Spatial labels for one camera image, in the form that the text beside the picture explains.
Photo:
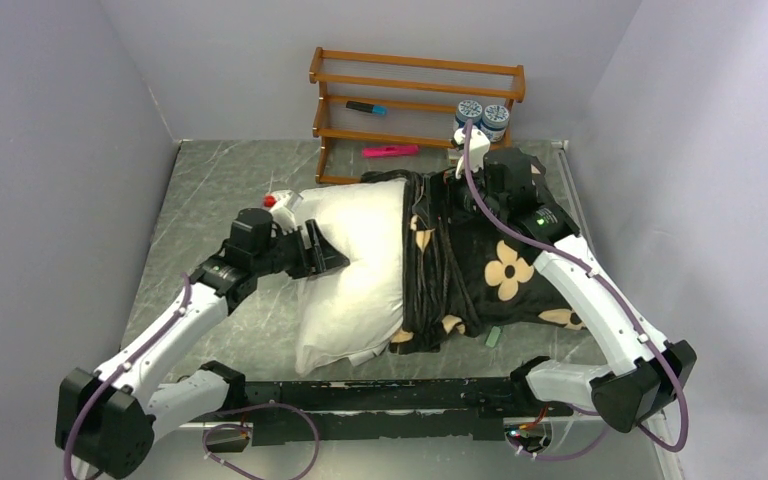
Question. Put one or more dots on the left blue lidded jar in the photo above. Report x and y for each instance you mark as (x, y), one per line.
(468, 110)

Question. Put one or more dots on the wooden three-tier shelf rack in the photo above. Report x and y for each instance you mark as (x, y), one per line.
(420, 94)

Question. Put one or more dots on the pink highlighter marker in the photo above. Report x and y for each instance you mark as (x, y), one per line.
(390, 151)

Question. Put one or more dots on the blue and black marker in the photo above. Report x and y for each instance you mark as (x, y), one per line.
(365, 107)

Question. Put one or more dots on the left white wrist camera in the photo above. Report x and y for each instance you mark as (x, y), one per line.
(282, 205)

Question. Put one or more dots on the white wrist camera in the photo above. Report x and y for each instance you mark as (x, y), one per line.
(473, 147)
(282, 205)

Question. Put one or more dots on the blue lidded jar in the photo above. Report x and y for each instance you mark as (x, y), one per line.
(468, 110)
(494, 122)

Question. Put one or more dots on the white pillow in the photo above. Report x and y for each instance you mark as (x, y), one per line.
(353, 312)

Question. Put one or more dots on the green translucent marker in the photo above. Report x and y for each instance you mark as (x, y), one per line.
(493, 337)

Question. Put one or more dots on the black pillowcase with beige flowers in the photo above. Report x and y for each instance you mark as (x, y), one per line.
(465, 278)

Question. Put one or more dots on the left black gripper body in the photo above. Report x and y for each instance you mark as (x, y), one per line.
(288, 254)

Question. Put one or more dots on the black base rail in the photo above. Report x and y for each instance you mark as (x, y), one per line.
(480, 409)

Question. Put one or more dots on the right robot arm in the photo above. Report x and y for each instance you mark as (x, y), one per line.
(644, 373)

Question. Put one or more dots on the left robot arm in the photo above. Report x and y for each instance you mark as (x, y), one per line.
(110, 417)

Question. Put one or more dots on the right blue lidded jar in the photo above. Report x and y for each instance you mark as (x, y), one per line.
(494, 122)

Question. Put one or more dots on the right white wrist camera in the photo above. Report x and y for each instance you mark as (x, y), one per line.
(473, 147)

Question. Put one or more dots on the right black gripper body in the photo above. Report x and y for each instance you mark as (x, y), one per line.
(495, 204)

